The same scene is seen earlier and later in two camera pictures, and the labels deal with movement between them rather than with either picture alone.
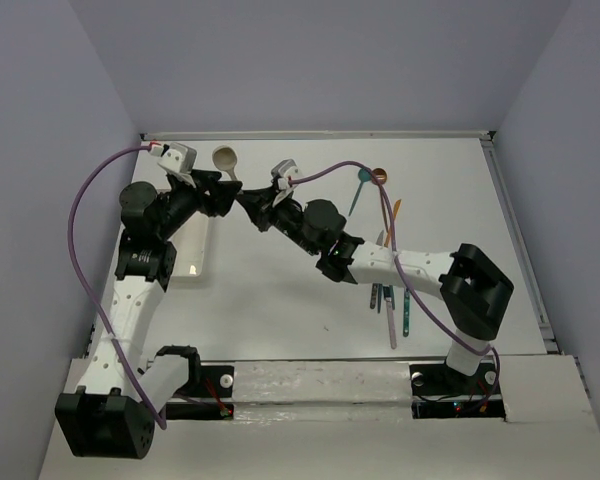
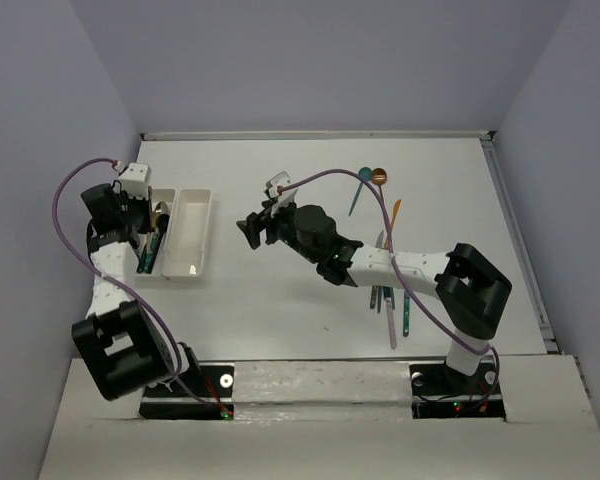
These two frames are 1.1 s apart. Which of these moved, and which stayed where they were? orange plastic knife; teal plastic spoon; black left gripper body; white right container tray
Moved: black left gripper body
Stayed: white right container tray; orange plastic knife; teal plastic spoon
